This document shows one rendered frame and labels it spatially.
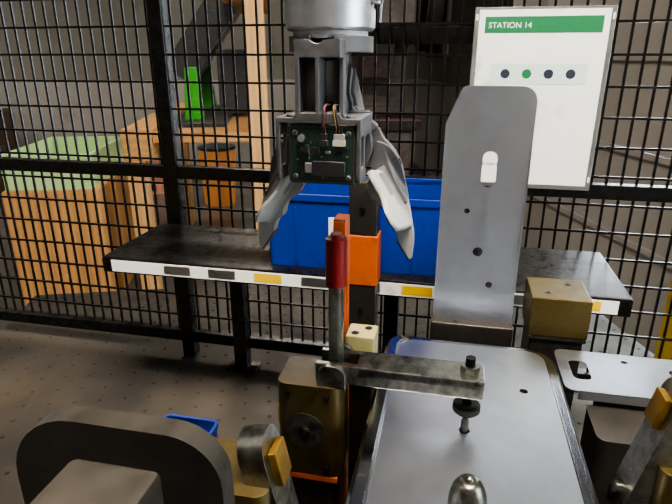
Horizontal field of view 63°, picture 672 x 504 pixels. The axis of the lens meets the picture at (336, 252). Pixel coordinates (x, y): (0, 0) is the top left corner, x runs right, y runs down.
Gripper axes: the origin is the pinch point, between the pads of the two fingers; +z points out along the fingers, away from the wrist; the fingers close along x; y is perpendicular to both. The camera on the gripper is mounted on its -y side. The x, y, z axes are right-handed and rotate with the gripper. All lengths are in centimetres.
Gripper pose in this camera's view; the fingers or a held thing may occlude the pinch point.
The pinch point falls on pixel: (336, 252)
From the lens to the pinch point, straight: 54.7
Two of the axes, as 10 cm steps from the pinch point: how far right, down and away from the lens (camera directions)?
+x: 9.8, 0.7, -2.0
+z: 0.0, 9.4, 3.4
